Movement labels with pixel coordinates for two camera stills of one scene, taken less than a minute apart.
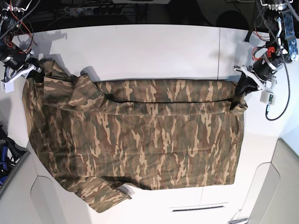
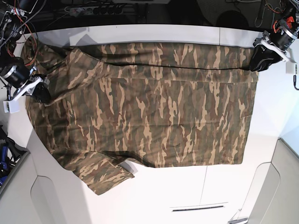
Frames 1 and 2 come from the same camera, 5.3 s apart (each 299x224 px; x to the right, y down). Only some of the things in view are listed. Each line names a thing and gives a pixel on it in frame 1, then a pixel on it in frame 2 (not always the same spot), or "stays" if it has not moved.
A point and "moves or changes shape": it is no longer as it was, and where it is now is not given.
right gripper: (262, 74) → (278, 42)
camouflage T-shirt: (98, 137) moves or changes shape
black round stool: (232, 19) stays
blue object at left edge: (12, 155) stays
